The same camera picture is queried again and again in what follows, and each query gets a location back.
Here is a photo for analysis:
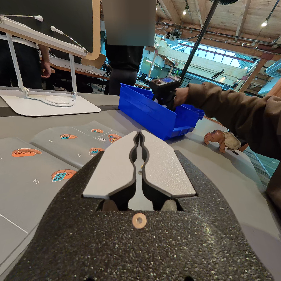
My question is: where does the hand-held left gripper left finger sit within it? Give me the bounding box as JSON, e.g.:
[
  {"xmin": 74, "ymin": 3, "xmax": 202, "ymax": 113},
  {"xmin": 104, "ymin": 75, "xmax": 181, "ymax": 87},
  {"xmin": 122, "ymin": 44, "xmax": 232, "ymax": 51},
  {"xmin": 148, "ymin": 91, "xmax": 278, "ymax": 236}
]
[{"xmin": 82, "ymin": 131, "xmax": 140, "ymax": 200}]

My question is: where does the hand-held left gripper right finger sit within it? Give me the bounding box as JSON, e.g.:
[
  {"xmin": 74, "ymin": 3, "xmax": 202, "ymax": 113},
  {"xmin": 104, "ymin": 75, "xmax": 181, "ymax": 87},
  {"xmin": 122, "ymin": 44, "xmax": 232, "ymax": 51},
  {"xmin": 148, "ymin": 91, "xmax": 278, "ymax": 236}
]
[{"xmin": 140, "ymin": 130, "xmax": 197, "ymax": 198}]

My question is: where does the blue plastic bin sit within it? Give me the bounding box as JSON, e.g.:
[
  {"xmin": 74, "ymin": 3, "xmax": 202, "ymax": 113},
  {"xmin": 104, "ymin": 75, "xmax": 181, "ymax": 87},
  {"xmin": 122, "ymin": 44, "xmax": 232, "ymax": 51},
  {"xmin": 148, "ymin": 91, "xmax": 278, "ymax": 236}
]
[
  {"xmin": 119, "ymin": 83, "xmax": 199, "ymax": 141},
  {"xmin": 182, "ymin": 104, "xmax": 205, "ymax": 121}
]

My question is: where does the person's right forearm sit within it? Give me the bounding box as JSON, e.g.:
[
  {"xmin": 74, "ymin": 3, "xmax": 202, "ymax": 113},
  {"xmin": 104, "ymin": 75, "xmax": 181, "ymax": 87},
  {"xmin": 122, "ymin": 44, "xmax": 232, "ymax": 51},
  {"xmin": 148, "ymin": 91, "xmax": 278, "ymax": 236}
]
[{"xmin": 184, "ymin": 82, "xmax": 281, "ymax": 159}]

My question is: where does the grey desk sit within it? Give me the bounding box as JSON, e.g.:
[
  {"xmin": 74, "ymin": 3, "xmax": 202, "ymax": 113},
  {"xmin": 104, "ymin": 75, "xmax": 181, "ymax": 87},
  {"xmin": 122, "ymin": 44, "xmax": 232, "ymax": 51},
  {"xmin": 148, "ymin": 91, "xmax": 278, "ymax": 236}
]
[{"xmin": 0, "ymin": 86, "xmax": 281, "ymax": 281}]

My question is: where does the person's right hand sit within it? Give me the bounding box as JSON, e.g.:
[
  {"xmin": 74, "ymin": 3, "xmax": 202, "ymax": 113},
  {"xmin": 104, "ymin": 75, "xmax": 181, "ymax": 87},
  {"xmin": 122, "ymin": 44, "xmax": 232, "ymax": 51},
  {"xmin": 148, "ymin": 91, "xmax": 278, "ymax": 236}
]
[{"xmin": 172, "ymin": 87, "xmax": 192, "ymax": 111}]

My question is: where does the black light stand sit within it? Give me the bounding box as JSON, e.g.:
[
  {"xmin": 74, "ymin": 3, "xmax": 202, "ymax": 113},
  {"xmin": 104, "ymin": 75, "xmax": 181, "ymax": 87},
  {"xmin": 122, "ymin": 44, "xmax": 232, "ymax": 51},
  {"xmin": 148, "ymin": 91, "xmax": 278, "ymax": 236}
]
[{"xmin": 210, "ymin": 69, "xmax": 225, "ymax": 80}]

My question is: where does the black tripod stand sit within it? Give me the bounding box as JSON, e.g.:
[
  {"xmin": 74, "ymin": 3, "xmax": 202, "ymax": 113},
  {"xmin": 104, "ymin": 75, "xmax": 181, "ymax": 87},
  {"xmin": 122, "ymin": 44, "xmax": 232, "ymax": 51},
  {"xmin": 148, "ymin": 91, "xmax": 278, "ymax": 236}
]
[{"xmin": 180, "ymin": 0, "xmax": 220, "ymax": 79}]

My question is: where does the white tablet stand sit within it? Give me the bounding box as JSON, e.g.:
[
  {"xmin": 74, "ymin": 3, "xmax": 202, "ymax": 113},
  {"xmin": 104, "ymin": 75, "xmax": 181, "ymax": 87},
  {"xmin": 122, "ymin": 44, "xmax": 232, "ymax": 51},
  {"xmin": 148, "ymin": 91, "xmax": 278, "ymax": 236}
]
[{"xmin": 0, "ymin": 15, "xmax": 101, "ymax": 117}]

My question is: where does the brown tan brick creature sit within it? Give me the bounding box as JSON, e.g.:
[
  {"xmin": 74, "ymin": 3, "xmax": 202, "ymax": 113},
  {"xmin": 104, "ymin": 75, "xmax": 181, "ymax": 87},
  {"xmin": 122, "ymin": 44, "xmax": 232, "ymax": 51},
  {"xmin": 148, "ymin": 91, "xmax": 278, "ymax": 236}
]
[{"xmin": 204, "ymin": 130, "xmax": 241, "ymax": 154}]

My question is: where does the grey instruction booklet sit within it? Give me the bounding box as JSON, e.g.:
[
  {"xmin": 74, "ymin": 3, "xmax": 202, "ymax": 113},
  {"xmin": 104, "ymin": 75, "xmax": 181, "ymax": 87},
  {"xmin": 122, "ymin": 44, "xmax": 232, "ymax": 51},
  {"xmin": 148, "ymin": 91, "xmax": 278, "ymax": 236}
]
[{"xmin": 0, "ymin": 120, "xmax": 126, "ymax": 267}]

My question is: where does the white round disc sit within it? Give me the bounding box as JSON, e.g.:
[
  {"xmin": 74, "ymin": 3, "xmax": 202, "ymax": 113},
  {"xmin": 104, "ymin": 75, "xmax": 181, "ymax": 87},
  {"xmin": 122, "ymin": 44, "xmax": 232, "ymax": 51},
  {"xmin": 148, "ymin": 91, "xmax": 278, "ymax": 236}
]
[{"xmin": 45, "ymin": 95, "xmax": 74, "ymax": 107}]

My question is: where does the wooden beam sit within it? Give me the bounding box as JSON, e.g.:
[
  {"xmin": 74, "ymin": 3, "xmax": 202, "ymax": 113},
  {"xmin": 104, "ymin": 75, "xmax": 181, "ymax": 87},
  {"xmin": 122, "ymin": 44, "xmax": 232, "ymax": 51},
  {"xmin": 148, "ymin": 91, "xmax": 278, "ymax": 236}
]
[{"xmin": 238, "ymin": 58, "xmax": 267, "ymax": 93}]

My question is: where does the ceiling mounted camera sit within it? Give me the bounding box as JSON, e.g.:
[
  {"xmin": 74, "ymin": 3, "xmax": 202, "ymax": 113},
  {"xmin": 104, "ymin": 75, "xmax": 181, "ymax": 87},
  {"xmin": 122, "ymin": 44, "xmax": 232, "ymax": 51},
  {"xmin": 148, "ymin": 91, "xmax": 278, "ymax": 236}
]
[{"xmin": 164, "ymin": 30, "xmax": 183, "ymax": 41}]

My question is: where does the silver air duct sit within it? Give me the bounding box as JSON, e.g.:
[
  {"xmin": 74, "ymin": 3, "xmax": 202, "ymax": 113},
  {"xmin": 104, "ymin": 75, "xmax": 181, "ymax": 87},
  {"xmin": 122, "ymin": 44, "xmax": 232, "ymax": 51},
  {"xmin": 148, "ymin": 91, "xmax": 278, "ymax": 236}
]
[{"xmin": 266, "ymin": 59, "xmax": 281, "ymax": 78}]

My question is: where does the black tablet tan frame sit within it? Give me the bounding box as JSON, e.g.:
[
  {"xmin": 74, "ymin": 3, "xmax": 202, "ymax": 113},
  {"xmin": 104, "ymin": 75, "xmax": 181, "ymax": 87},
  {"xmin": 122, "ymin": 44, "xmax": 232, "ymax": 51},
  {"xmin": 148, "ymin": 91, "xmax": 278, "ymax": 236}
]
[{"xmin": 0, "ymin": 0, "xmax": 101, "ymax": 61}]

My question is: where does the thin white cable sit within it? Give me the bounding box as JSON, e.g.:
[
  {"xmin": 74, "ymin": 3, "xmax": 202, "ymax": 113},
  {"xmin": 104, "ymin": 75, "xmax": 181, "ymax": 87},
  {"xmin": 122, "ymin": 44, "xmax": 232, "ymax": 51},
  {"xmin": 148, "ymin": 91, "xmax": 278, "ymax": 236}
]
[
  {"xmin": 50, "ymin": 26, "xmax": 88, "ymax": 54},
  {"xmin": 0, "ymin": 14, "xmax": 44, "ymax": 22}
]

